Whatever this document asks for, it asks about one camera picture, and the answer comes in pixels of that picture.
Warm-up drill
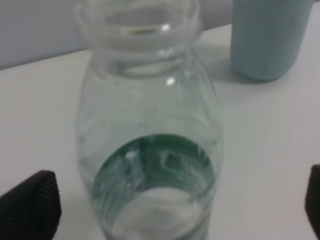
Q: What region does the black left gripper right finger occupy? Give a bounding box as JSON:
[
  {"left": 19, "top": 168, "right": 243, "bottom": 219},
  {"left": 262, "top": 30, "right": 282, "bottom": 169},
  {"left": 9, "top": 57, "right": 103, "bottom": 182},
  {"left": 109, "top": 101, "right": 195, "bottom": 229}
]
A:
[{"left": 304, "top": 164, "right": 320, "bottom": 240}]

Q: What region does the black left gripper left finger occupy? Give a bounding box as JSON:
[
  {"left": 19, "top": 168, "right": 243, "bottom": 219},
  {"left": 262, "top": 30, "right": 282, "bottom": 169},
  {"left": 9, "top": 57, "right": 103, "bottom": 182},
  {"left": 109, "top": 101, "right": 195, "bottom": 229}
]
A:
[{"left": 0, "top": 170, "right": 62, "bottom": 240}]

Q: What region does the clear plastic water bottle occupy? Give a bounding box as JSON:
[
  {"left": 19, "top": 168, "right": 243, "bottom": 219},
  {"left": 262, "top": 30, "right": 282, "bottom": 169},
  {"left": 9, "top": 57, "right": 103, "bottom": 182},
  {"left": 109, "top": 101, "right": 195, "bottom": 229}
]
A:
[{"left": 75, "top": 0, "right": 223, "bottom": 240}]

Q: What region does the teal plastic cup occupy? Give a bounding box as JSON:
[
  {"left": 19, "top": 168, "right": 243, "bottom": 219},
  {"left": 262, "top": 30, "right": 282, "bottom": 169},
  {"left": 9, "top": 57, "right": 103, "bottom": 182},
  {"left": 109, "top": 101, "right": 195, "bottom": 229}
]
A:
[{"left": 230, "top": 0, "right": 315, "bottom": 82}]

